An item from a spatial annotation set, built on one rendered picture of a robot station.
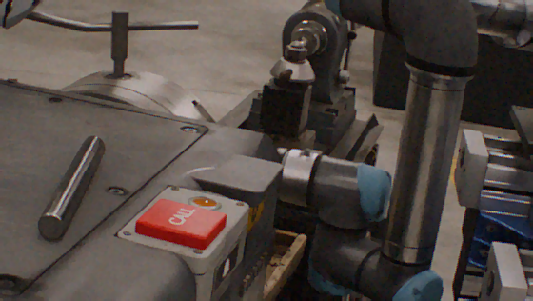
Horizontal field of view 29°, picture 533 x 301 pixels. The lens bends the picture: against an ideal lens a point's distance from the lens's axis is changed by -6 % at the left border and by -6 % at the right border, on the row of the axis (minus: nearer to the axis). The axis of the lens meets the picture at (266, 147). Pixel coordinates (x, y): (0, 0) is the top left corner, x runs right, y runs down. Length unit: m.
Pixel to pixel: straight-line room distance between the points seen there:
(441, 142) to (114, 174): 0.55
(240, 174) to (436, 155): 0.44
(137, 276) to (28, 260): 0.08
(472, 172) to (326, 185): 0.29
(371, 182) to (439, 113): 0.18
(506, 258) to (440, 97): 0.23
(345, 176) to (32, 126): 0.56
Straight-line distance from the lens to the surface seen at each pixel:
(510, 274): 1.27
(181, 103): 1.35
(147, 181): 0.98
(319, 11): 2.45
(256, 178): 1.02
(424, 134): 1.40
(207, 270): 0.86
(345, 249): 1.54
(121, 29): 1.35
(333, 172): 1.52
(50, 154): 1.02
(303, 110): 1.93
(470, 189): 1.71
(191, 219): 0.88
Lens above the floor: 1.60
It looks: 18 degrees down
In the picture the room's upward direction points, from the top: 8 degrees clockwise
